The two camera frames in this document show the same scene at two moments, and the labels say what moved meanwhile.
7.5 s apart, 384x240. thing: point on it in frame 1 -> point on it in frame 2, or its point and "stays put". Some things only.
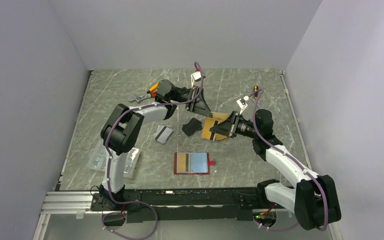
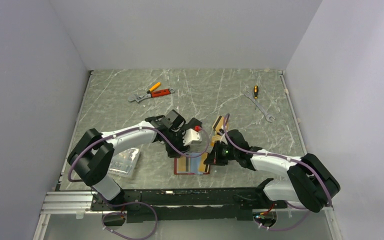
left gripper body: x=183 y=95 -> x=176 y=139
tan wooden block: x=216 y=117 -> x=202 y=167
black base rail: x=168 y=205 stays put
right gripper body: x=241 y=127 -> x=223 y=153
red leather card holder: x=192 y=163 stays put
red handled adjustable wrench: x=139 y=99 stays put
